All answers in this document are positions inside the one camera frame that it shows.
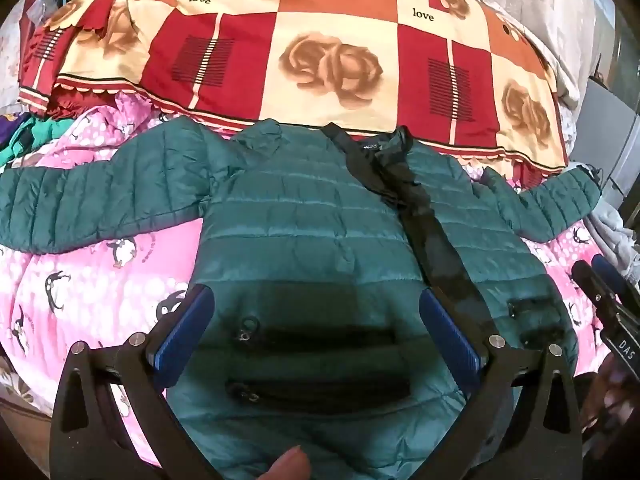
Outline teal quilted puffer jacket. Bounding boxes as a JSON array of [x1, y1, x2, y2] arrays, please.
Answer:
[[1, 117, 600, 479]]

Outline grey clothing pile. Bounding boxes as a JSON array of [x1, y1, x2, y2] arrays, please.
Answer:
[[566, 159, 640, 283]]

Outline green purple clothes pile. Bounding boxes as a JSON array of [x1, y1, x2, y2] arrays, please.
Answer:
[[1, 113, 74, 166]]

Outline person's right hand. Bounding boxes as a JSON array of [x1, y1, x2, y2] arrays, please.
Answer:
[[579, 353, 639, 432]]

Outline person's left hand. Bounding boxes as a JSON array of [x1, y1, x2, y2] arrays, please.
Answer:
[[258, 445, 311, 480]]

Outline pink penguin quilt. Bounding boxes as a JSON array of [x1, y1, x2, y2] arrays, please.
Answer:
[[0, 90, 609, 466]]

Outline grey cabinet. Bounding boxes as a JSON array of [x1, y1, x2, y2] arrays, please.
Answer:
[[570, 79, 639, 208]]

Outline red cream rose blanket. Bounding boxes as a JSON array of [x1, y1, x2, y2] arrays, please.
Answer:
[[18, 0, 567, 174]]

